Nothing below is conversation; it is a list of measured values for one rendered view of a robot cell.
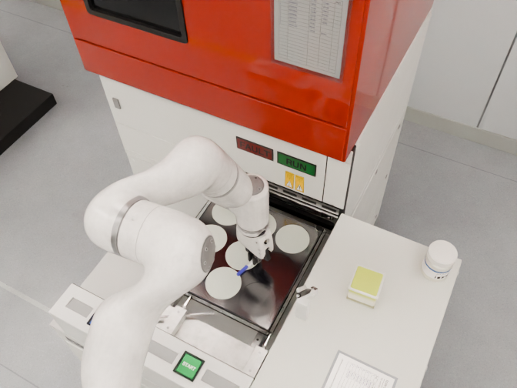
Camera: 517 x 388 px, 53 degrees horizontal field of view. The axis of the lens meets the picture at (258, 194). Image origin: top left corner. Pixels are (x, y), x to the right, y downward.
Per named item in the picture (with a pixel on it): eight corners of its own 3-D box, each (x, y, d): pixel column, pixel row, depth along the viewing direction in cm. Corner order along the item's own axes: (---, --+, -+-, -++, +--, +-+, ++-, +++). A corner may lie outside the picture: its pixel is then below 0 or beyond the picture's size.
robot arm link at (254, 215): (226, 221, 130) (258, 236, 127) (222, 188, 120) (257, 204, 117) (244, 198, 135) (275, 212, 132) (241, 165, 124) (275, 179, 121)
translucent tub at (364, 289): (353, 275, 136) (357, 262, 131) (381, 286, 134) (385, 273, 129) (345, 300, 132) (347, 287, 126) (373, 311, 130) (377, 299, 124)
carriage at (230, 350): (153, 300, 146) (151, 296, 144) (268, 359, 135) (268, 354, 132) (136, 324, 142) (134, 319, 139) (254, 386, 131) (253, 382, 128)
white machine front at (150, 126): (129, 148, 186) (99, 57, 155) (341, 233, 161) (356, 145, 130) (124, 154, 185) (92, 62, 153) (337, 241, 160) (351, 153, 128)
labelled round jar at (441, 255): (425, 255, 139) (433, 235, 132) (451, 265, 137) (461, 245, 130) (416, 275, 135) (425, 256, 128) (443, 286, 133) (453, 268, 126)
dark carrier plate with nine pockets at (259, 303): (221, 190, 164) (221, 189, 163) (321, 231, 153) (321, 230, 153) (158, 277, 146) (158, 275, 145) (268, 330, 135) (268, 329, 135)
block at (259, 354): (256, 349, 133) (256, 344, 131) (268, 354, 132) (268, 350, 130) (241, 376, 129) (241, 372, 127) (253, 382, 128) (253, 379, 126)
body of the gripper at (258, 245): (277, 225, 132) (277, 249, 141) (248, 202, 136) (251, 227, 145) (256, 243, 129) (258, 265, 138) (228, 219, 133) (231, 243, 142)
